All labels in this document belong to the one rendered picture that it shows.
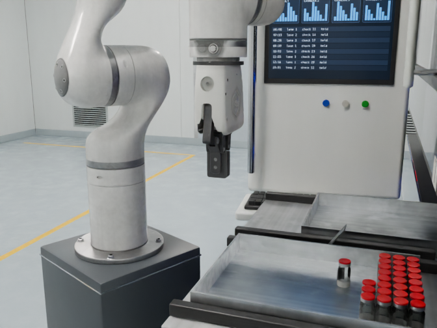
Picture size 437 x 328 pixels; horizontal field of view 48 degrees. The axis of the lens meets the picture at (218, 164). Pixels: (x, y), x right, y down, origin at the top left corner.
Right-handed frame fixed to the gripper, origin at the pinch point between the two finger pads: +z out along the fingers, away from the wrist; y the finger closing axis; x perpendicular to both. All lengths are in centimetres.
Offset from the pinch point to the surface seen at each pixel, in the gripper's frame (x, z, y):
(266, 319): -9.8, 20.4, -7.6
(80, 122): 402, 85, 542
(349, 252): -19.2, 19.8, 19.5
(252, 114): 16, 3, 81
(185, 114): 235, 67, 544
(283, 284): -9.3, 22.2, 7.3
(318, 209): -10, 22, 50
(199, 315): 0.2, 21.3, -8.0
